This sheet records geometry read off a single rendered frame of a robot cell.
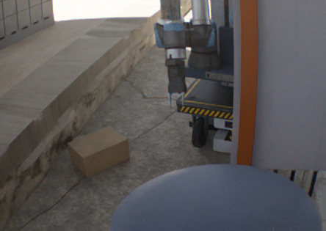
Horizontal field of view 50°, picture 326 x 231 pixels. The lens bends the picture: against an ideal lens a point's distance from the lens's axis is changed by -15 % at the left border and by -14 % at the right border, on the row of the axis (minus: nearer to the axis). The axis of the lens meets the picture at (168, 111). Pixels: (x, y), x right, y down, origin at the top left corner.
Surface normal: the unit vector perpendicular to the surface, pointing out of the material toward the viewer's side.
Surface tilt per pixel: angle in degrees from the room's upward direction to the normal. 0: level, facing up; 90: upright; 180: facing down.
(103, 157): 90
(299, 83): 90
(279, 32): 90
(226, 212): 0
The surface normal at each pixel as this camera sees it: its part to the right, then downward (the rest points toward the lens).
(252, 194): -0.04, -0.89
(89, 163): 0.64, 0.33
